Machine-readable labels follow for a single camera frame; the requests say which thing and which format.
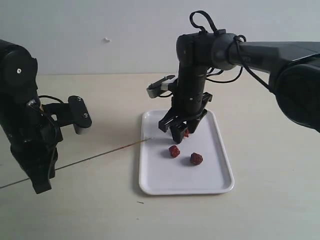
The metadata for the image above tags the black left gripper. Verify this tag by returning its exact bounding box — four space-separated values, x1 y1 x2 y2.
10 109 62 194

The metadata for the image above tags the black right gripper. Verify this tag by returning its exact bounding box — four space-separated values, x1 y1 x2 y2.
158 92 213 144

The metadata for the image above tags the thin metal skewer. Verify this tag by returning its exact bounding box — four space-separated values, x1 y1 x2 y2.
0 137 153 189

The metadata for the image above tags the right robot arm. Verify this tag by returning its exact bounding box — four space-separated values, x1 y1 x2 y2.
158 31 320 143

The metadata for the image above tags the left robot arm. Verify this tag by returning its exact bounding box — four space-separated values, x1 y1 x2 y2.
0 40 63 194

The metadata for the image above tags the white plastic tray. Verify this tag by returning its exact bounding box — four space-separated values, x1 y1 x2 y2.
139 109 235 196

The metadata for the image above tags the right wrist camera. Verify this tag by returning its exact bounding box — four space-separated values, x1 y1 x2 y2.
146 74 178 99

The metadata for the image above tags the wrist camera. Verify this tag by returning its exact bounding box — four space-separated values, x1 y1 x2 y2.
146 74 178 99
42 95 92 135

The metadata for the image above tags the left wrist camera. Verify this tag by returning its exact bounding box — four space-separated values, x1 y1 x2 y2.
42 95 92 135

